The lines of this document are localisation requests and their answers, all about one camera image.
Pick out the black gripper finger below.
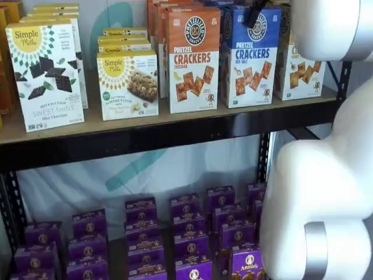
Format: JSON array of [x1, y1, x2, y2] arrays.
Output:
[[247, 0, 265, 29]]

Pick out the blue pretzel crackers box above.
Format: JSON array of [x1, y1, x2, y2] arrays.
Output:
[[220, 5, 283, 109], [200, 0, 254, 9]]

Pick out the orange pretzel crackers box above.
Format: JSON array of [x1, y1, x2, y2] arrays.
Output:
[[146, 0, 202, 44], [164, 6, 221, 115], [153, 3, 205, 99]]

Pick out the gold pretzel crackers box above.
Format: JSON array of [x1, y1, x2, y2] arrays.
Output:
[[273, 5, 327, 102]]

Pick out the yellow Simple Mills bar box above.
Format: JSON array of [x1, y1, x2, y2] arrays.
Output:
[[103, 28, 149, 37], [97, 34, 148, 43], [96, 50, 160, 122], [97, 39, 152, 55]]

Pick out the black metal shelf rack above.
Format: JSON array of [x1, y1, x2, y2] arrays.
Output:
[[0, 59, 354, 280]]

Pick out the purple Annie's snack box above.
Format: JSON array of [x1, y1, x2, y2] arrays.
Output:
[[207, 185, 235, 209], [175, 258, 213, 280], [172, 215, 206, 237], [220, 247, 265, 280], [247, 182, 268, 202], [124, 221, 160, 246], [24, 221, 62, 246], [68, 235, 108, 263], [252, 198, 264, 218], [72, 208, 107, 239], [126, 244, 165, 265], [125, 197, 157, 224], [219, 223, 256, 250], [173, 234, 209, 261], [169, 193, 202, 218], [212, 205, 247, 228], [65, 260, 110, 280], [9, 267, 57, 280], [14, 242, 58, 272], [128, 263, 167, 280]]

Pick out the white Simple Mills cookie box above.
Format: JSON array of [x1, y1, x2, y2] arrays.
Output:
[[17, 15, 90, 110], [25, 11, 80, 18], [33, 3, 80, 9], [5, 19, 86, 134], [31, 8, 80, 13]]

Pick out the wooden shelf board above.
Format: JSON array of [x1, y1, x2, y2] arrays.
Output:
[[0, 85, 339, 146]]

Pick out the mustard yellow snack box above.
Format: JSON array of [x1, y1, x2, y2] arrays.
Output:
[[0, 0, 26, 53]]

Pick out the orange-brown snack box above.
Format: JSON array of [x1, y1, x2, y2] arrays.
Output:
[[0, 49, 17, 117]]

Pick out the white teal-print backdrop sheet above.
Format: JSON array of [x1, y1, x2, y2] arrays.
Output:
[[16, 0, 280, 234]]

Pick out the purple Annie's snack boxes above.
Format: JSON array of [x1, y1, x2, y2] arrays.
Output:
[[8, 186, 263, 280]]

